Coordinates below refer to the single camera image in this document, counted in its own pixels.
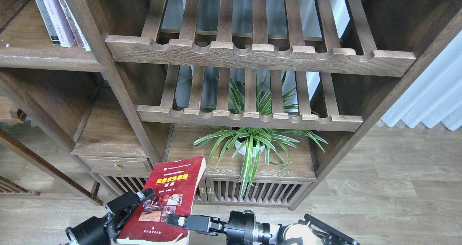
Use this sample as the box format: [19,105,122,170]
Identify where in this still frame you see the dark wooden bookshelf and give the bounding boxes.
[1,0,461,210]

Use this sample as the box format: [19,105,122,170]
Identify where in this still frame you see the red cover book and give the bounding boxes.
[117,155,206,245]

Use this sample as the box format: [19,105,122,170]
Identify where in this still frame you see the white curtain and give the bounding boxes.
[379,33,462,131]

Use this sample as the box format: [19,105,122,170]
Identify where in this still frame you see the black yellow-green cover book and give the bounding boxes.
[35,0,60,45]

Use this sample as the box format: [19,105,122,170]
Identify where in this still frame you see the white plant pot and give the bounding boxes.
[234,138,265,157]

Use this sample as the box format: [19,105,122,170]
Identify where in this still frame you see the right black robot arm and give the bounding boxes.
[166,210,359,245]

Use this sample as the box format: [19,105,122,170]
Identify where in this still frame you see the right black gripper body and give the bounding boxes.
[183,211,266,245]

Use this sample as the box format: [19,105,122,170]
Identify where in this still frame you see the green spider plant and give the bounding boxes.
[192,79,328,197]

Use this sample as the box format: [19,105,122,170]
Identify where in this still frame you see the white lavender cover book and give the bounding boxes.
[43,0,75,48]

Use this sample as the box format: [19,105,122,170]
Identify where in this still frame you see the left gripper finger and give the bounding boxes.
[136,188,155,204]

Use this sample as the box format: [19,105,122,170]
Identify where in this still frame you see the white standing books on shelf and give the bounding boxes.
[59,0,91,51]

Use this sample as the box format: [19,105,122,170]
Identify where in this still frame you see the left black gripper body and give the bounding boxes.
[65,193,141,245]

